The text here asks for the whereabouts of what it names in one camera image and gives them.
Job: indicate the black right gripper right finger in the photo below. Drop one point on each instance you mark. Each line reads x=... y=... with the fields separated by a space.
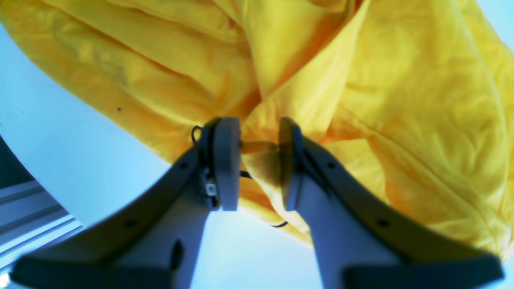
x=359 y=241

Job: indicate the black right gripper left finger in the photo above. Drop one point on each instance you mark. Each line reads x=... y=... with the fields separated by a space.
x=152 y=243

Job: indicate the orange t-shirt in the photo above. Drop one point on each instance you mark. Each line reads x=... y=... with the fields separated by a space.
x=413 y=97

